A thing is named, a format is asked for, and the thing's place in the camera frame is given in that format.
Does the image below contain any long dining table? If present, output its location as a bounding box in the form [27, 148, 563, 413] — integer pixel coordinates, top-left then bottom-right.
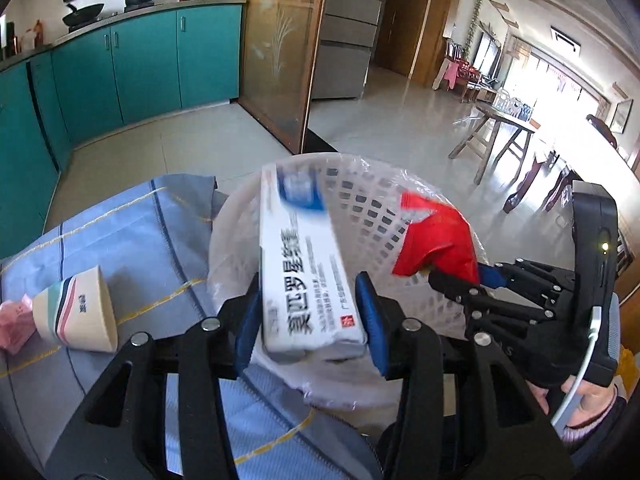
[525, 117, 640, 241]

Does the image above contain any etched glass sliding door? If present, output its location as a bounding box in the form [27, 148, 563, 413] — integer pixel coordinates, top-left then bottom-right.
[225, 0, 334, 157]

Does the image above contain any hanging green vine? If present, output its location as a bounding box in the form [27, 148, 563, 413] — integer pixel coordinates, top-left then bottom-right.
[462, 0, 487, 59]

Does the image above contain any blue striped tablecloth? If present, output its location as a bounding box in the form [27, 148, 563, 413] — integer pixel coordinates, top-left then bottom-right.
[0, 174, 381, 480]

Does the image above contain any pack of water bottles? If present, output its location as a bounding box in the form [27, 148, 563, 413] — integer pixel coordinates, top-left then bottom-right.
[492, 87, 532, 121]

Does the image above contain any white and blue medicine box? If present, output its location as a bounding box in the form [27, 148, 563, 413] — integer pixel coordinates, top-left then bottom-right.
[260, 164, 369, 362]

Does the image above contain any black wok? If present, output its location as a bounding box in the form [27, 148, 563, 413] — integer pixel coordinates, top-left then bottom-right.
[62, 2, 106, 29]

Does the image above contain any wooden bench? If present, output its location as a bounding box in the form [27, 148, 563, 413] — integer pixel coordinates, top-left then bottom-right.
[448, 101, 539, 187]

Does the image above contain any brown wooden door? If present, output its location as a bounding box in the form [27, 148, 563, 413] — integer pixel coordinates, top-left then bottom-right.
[372, 0, 434, 79]

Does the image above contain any dark wooden dining chair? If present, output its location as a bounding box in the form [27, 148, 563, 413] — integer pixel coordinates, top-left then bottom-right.
[502, 151, 577, 214]

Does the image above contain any red wrapper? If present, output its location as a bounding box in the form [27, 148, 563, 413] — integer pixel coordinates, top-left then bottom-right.
[391, 191, 481, 287]

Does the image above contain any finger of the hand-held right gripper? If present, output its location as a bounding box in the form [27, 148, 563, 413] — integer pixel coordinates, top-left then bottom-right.
[427, 269, 577, 356]
[477, 258, 578, 307]

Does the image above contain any ceiling air vent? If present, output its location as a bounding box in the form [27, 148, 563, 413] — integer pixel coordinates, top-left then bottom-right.
[550, 25, 584, 54]

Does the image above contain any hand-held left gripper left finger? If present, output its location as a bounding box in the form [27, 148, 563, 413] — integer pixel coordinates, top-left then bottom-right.
[45, 272, 263, 480]

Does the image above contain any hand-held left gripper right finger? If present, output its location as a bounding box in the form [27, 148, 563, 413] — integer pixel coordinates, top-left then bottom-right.
[354, 271, 572, 480]

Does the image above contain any pink crumpled packet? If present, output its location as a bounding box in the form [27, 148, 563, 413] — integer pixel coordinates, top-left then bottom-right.
[0, 297, 39, 352]

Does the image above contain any pink cloth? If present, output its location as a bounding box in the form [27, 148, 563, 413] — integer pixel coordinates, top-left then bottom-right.
[440, 57, 462, 92]

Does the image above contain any white plastic mesh basket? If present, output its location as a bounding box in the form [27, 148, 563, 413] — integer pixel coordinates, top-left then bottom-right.
[207, 152, 489, 411]

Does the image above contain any framed wall picture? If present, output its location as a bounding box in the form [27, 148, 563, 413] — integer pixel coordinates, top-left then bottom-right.
[609, 97, 634, 136]

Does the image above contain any flat screen television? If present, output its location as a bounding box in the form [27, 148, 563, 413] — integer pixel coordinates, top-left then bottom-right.
[472, 30, 502, 79]

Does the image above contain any striped paper cup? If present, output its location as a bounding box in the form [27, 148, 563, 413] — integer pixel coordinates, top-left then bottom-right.
[32, 266, 120, 354]

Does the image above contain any person's right forearm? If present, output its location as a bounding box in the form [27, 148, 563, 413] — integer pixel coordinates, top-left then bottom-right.
[559, 395, 632, 467]

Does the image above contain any person's right hand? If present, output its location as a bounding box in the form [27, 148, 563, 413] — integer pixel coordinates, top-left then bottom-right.
[525, 375, 621, 428]

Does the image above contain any silver refrigerator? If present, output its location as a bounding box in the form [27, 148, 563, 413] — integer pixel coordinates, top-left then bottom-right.
[310, 0, 392, 102]

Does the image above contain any white cable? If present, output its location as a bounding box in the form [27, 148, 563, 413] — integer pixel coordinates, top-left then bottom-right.
[551, 306, 604, 422]

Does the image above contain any teal kitchen cabinet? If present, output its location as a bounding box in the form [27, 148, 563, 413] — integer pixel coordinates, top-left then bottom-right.
[0, 2, 247, 259]

